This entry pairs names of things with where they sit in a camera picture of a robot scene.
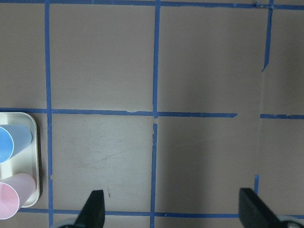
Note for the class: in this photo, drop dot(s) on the cream plastic tray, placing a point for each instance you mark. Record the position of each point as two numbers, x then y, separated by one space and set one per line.
27 161

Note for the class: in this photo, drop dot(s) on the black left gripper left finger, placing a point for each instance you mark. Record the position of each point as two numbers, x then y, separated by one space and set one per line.
92 214

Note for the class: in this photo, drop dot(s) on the pink plastic cup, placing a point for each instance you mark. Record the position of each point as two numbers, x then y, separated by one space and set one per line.
14 192

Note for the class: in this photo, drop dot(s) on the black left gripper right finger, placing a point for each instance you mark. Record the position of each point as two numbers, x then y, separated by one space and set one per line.
253 212

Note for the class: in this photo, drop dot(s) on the blue plastic cup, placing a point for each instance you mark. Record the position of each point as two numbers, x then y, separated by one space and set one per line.
13 139

